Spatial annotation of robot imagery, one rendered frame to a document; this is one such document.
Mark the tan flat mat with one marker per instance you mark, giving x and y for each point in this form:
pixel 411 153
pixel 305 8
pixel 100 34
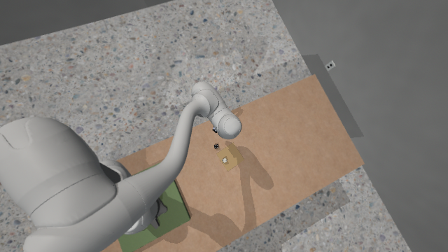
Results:
pixel 232 155

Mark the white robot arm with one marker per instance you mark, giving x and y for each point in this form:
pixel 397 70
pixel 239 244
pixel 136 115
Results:
pixel 79 204

